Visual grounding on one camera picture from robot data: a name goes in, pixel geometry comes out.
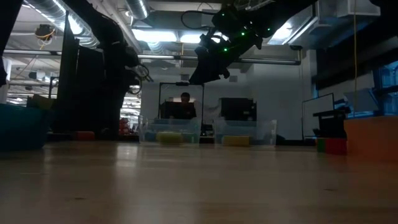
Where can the clear plastic bin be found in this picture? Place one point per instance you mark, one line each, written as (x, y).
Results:
(248, 127)
(174, 124)

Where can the orange translucent bin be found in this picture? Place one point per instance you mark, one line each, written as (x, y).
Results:
(373, 137)

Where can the red wooden cube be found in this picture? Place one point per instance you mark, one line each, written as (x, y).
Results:
(335, 146)

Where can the grey ceiling pipe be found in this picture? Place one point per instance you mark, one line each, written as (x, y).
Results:
(168, 57)

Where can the window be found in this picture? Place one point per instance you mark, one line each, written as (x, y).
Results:
(387, 87)

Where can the ceiling light panel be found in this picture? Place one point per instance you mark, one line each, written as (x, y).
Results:
(155, 35)
(189, 38)

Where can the silver ventilation duct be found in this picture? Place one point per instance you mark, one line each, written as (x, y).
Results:
(138, 7)

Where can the black background desk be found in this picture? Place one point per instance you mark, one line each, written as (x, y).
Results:
(332, 124)

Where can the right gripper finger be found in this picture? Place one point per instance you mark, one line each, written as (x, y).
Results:
(205, 76)

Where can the grey tilted panel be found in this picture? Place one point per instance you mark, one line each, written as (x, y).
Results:
(360, 101)

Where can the black background box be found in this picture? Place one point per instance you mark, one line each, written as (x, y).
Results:
(237, 109)

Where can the black background station frame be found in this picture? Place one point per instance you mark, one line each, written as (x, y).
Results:
(182, 84)

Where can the red wooden block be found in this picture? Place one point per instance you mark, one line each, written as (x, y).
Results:
(84, 136)

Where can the white ceiling box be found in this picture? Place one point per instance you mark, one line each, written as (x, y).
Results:
(357, 7)

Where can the black partition stand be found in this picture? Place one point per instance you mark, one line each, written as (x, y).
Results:
(81, 93)

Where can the green wooden cube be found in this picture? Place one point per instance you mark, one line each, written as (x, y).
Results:
(320, 145)

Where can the whiteboard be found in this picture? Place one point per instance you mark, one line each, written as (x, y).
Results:
(317, 115)

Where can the teal wooden block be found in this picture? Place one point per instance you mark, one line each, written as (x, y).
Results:
(150, 137)

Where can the person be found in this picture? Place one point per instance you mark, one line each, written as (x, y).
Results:
(185, 98)

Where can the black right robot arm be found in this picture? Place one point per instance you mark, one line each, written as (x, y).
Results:
(280, 15)

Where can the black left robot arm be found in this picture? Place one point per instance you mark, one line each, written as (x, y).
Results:
(105, 31)

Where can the teal plastic bin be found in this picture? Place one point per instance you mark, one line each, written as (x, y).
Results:
(21, 124)

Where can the black background monitor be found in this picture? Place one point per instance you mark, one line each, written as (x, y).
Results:
(166, 112)

